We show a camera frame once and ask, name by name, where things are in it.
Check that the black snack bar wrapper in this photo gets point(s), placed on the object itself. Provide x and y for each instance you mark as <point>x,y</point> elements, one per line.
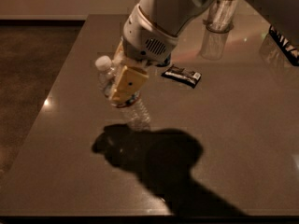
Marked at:
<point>188,77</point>

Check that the blue silver energy drink can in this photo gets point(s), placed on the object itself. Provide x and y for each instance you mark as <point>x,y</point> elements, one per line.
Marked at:
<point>165,63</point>

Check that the clear cup with plastic utensils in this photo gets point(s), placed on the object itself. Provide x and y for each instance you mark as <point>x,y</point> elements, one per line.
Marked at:
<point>220,16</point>

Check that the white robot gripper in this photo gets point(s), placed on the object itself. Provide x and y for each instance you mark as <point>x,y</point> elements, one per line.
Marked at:
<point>144,42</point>

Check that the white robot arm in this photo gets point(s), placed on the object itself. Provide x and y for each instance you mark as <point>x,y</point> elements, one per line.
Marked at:
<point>173,16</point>

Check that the black white patterned package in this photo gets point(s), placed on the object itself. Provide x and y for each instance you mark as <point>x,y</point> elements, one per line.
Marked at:
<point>290,51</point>

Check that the clear plastic water bottle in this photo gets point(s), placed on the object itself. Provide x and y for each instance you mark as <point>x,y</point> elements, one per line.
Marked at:
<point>121,85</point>

